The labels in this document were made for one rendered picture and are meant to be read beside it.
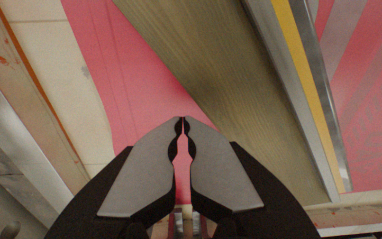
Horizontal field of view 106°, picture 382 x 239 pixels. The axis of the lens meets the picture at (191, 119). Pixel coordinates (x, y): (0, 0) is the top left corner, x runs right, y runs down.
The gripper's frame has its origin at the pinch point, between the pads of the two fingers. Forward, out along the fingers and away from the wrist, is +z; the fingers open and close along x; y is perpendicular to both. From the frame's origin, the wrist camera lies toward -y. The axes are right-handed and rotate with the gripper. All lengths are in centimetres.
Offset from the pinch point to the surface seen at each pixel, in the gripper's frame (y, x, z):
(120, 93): -0.7, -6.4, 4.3
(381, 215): 25.4, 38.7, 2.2
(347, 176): 9.6, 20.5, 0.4
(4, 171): 115, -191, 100
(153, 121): 2.8, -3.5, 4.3
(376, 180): 17.1, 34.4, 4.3
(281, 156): 5.6, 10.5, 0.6
